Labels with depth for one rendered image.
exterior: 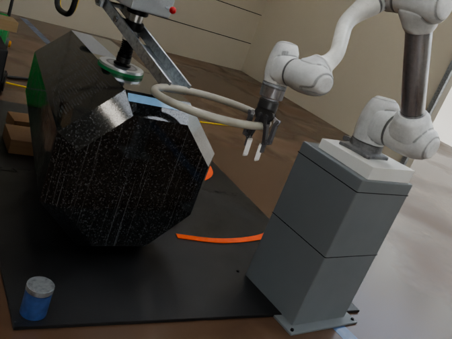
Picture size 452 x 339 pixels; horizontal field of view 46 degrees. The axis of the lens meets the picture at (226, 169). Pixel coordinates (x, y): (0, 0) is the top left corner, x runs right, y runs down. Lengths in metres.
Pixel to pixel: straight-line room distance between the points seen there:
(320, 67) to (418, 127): 0.69
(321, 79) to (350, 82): 5.97
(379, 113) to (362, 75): 5.18
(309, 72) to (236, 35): 7.41
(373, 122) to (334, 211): 0.44
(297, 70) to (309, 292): 1.14
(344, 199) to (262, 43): 6.96
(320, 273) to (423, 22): 1.17
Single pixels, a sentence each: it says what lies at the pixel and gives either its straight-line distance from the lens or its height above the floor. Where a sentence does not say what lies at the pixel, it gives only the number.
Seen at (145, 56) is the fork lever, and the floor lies 0.94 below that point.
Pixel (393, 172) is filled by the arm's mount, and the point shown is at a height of 0.85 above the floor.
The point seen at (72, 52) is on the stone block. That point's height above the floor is 0.75.
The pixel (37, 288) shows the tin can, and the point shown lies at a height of 0.15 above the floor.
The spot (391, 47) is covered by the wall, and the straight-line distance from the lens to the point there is 7.47.
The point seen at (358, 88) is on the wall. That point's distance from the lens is 7.64.
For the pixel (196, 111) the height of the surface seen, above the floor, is 0.92.
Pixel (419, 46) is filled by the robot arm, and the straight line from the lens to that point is 2.19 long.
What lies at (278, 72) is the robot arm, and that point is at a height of 1.13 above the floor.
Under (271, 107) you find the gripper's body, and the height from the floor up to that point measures 1.00.
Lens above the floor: 1.37
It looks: 19 degrees down
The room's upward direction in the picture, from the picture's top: 21 degrees clockwise
